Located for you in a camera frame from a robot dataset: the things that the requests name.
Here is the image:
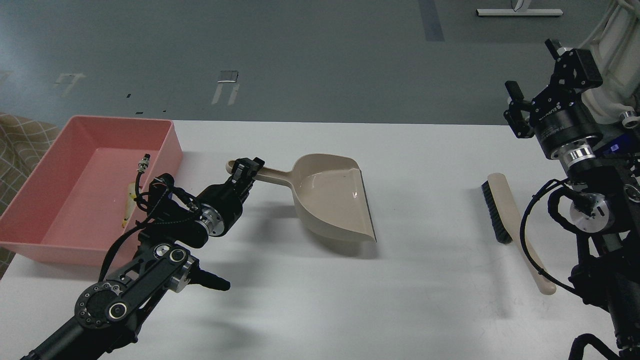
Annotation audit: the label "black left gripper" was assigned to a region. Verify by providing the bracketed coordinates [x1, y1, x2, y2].
[196, 157, 265, 237]

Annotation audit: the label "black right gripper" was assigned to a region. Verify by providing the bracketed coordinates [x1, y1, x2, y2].
[503, 39, 603, 160]

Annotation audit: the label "beige plastic dustpan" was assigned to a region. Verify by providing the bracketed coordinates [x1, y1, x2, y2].
[254, 153, 377, 242]

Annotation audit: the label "beige hand brush black bristles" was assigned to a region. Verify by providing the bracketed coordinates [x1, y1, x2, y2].
[480, 172, 557, 296]

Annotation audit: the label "toast bread slice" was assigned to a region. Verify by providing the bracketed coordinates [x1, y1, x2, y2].
[121, 182, 137, 229]

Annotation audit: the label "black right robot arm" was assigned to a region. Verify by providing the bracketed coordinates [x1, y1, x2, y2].
[503, 39, 640, 360]

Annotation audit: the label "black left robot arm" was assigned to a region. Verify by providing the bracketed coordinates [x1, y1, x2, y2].
[25, 157, 265, 360]

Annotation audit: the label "pink plastic bin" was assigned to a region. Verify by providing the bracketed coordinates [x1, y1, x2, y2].
[0, 115, 183, 267]

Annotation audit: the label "white office chair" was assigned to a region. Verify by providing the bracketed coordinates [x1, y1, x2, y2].
[580, 0, 640, 129]

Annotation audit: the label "beige patterned cloth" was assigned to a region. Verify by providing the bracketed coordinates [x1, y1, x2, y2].
[0, 111, 62, 278]

